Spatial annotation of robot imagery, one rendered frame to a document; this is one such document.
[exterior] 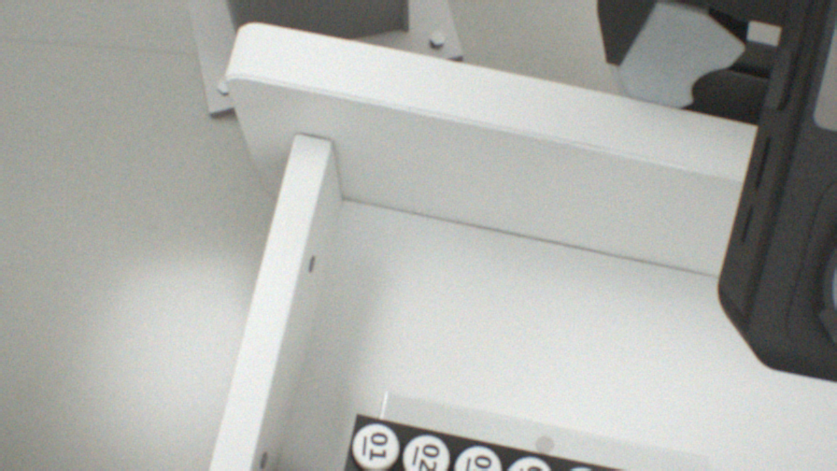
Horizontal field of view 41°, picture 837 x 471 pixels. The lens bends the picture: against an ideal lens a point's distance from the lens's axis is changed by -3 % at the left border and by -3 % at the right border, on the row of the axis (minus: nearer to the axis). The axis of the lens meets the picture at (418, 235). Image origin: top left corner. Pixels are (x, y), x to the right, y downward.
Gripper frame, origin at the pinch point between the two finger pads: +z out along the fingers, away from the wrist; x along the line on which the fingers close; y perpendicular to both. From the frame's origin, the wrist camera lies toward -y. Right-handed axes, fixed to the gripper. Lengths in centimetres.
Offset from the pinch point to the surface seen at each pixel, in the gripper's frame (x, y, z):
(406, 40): 19, 43, 89
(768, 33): -12, 28, 43
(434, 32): 16, 45, 89
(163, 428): 35, -6, 90
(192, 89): 42, 33, 91
